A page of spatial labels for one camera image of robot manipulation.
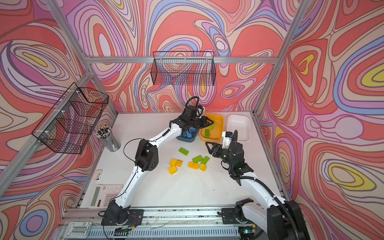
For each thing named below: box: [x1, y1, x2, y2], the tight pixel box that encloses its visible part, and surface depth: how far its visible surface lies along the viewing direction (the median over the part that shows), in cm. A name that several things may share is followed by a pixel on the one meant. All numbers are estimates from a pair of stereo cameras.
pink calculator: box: [88, 184, 124, 209], surface depth 80 cm
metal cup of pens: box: [94, 125, 121, 152], surface depth 90 cm
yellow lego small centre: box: [199, 163, 208, 172], surface depth 91 cm
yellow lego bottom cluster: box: [168, 165, 178, 175], surface depth 90 cm
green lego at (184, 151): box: [178, 147, 190, 156], surface depth 100 cm
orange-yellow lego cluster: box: [174, 160, 184, 168], surface depth 93 cm
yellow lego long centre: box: [188, 161, 200, 170], surface depth 93 cm
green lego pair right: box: [200, 155, 211, 165], surface depth 95 cm
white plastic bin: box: [227, 114, 251, 143], surface depth 113 cm
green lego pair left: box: [192, 155, 204, 163], surface depth 95 cm
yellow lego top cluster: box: [169, 158, 177, 167], surface depth 93 cm
